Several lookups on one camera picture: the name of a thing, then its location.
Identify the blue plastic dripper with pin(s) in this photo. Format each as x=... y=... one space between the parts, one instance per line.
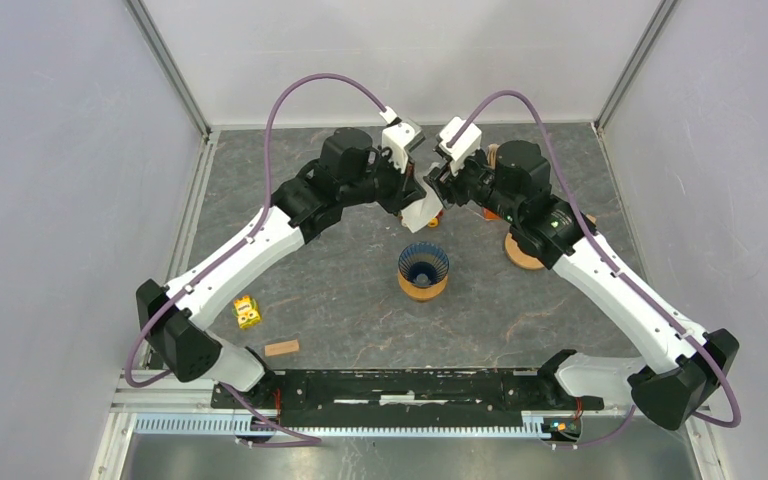
x=423 y=264

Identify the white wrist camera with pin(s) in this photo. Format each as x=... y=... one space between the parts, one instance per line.
x=457 y=140
x=401 y=137

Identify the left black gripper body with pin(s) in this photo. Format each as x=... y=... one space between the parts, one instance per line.
x=385 y=183

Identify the toy brick car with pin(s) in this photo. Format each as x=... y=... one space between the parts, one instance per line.
x=435 y=221

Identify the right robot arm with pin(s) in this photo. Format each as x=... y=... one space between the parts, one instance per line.
x=683 y=363

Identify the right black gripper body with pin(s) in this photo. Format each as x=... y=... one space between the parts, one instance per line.
x=475 y=182

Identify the white slotted cable duct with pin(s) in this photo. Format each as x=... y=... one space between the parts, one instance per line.
x=530 y=425

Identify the orange coffee filter box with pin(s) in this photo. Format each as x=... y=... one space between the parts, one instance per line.
x=491 y=156

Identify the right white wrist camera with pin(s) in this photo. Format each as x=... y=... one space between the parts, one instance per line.
x=457 y=140

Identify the white paper coffee filter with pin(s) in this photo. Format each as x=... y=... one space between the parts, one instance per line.
x=419 y=214

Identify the small wooden block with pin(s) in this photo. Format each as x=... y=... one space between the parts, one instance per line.
x=282 y=348

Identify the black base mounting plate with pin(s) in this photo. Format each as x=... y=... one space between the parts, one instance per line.
x=402 y=398

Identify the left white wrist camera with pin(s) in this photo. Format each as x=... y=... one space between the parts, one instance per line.
x=401 y=137

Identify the wooden ring stand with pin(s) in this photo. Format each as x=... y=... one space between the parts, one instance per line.
x=422 y=294
x=518 y=257

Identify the yellow juice carton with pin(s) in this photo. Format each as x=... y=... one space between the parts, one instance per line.
x=247 y=312

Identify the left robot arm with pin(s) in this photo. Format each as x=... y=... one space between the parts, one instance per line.
x=176 y=318

